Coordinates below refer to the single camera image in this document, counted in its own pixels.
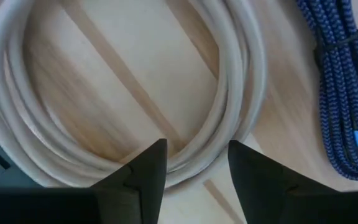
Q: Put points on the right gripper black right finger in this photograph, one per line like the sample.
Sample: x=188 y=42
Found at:
x=259 y=193

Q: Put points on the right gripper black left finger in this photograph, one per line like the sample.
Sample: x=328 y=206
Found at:
x=148 y=186

